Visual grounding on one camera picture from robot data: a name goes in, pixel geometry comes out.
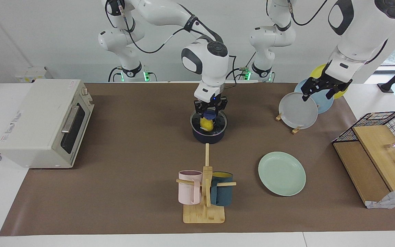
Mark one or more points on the wooden mug tree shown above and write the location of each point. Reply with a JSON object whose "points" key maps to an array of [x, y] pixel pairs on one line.
{"points": [[204, 214]]}

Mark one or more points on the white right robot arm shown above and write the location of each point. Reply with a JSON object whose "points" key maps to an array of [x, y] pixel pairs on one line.
{"points": [[204, 58]]}

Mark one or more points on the brown table mat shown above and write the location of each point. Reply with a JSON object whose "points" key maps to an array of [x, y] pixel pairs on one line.
{"points": [[132, 206]]}

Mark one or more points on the yellow plate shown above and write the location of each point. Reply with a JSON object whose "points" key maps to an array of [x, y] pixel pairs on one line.
{"points": [[317, 72]]}

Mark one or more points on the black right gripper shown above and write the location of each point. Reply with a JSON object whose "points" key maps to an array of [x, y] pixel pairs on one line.
{"points": [[211, 103]]}

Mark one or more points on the glass lid with blue knob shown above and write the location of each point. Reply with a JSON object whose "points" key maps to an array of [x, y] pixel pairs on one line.
{"points": [[210, 114]]}

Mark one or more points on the dark teal mug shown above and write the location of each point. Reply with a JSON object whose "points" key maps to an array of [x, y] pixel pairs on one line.
{"points": [[223, 197]]}

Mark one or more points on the wooden plate rack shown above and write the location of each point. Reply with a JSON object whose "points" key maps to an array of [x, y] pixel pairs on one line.
{"points": [[295, 130]]}

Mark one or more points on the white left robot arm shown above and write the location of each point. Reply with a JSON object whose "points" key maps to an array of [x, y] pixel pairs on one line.
{"points": [[362, 31]]}

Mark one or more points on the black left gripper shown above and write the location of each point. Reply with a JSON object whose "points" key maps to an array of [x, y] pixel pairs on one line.
{"points": [[331, 82]]}

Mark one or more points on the light wooden board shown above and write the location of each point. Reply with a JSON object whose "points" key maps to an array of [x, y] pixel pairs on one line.
{"points": [[382, 161]]}

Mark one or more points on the pink mug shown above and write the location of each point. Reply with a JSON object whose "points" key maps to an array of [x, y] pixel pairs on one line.
{"points": [[185, 193]]}

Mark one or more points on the white toaster oven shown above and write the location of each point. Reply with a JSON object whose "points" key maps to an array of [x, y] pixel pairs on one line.
{"points": [[33, 127]]}

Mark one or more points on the light blue plate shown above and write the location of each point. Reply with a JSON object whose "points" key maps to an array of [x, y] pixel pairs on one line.
{"points": [[324, 104]]}

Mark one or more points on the green plate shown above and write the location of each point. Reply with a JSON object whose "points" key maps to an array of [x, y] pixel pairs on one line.
{"points": [[281, 175]]}

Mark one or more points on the white power box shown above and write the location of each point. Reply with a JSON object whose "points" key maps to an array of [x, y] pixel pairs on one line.
{"points": [[29, 73]]}

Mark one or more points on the grey plate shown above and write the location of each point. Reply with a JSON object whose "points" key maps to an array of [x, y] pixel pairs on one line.
{"points": [[297, 111]]}

